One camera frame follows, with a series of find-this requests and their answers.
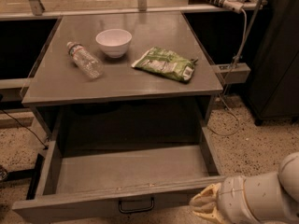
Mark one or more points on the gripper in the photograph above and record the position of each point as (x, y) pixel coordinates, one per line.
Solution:
(232, 198)

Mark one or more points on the grey power strip box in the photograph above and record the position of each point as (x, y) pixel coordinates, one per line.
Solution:
(228, 75)

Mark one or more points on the green chip bag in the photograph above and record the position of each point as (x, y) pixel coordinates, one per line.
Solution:
(166, 63)

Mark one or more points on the grey drawer cabinet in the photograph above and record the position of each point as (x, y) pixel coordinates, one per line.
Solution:
(58, 82)

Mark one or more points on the black drawer handle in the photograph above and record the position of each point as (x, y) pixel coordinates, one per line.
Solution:
(136, 206)

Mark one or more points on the clear plastic water bottle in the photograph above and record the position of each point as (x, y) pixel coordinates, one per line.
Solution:
(89, 64)

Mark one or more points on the dark cabinet at right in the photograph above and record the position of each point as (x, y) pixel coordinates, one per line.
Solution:
(272, 89)

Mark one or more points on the grey top drawer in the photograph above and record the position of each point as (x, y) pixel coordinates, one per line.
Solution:
(96, 161)

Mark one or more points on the metal stand rod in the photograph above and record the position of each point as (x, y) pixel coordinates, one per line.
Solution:
(236, 58)

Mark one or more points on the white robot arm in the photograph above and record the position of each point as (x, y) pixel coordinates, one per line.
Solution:
(253, 199)

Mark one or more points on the white ceramic bowl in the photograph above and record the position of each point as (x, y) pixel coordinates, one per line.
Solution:
(114, 42)

